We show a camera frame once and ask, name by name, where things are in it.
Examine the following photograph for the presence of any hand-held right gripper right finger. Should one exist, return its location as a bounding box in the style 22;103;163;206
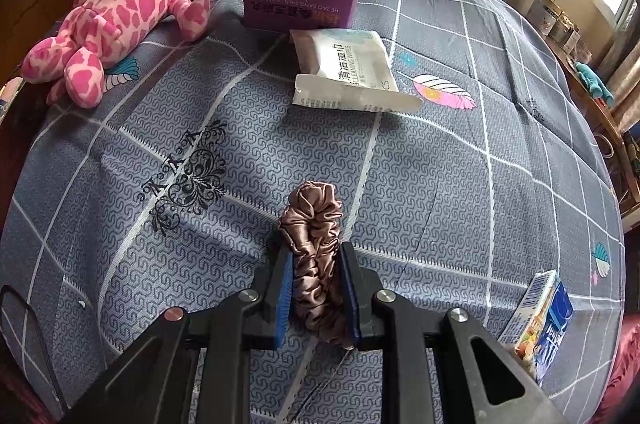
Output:
340;241;596;424

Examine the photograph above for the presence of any teal plush toy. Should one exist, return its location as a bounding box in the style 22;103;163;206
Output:
574;61;613;105

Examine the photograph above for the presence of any wooden desk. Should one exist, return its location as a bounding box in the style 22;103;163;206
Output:
542;31;640;225

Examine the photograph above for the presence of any white tin can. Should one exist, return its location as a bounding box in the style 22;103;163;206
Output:
530;0;557;32

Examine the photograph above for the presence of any blue tissue pack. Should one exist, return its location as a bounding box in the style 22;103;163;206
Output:
497;269;574;387

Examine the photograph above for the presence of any pink satin scrunchie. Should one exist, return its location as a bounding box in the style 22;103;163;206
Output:
278;181;353;347

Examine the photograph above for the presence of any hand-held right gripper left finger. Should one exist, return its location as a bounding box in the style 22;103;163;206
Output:
60;249;296;424

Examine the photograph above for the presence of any beige patterned curtain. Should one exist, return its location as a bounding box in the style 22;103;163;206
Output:
607;4;640;130

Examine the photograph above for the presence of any beige box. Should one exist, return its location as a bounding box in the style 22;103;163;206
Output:
550;11;583;51

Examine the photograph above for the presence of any red cloth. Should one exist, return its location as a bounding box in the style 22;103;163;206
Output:
597;319;640;424

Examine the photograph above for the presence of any pink giraffe plush toy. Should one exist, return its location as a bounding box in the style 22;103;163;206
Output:
21;0;231;109

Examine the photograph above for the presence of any white wet wipes packet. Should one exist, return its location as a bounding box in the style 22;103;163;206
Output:
289;29;423;114

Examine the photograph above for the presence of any grey checked blanket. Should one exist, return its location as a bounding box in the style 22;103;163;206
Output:
0;0;626;424

